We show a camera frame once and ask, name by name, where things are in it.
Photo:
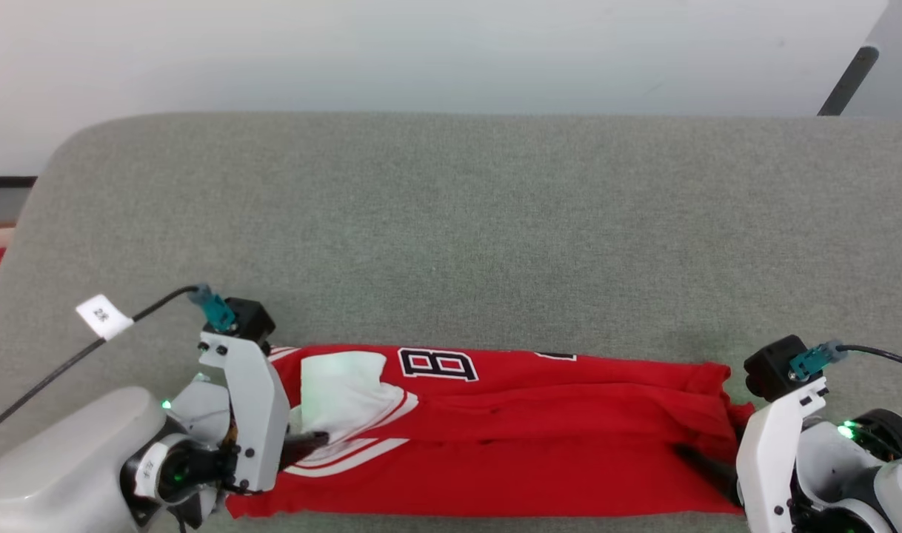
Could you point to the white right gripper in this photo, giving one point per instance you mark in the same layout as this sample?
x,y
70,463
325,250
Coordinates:
x,y
769,459

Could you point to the red basketball jersey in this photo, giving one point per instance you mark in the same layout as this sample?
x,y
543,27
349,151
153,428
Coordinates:
x,y
532,444

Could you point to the dark baseboard strip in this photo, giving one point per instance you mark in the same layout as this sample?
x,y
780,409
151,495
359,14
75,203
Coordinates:
x,y
3,191

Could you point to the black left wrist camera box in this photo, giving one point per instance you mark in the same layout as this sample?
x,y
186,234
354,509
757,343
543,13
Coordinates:
x,y
251,320

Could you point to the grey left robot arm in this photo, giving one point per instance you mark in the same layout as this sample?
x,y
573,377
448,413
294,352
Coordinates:
x,y
51,459

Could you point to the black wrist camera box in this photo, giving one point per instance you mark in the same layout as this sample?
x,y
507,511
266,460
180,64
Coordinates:
x,y
773,366
251,320

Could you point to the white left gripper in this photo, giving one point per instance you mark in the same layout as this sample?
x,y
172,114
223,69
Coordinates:
x,y
255,414

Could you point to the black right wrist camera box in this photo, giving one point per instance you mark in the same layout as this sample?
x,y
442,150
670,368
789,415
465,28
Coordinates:
x,y
773,366

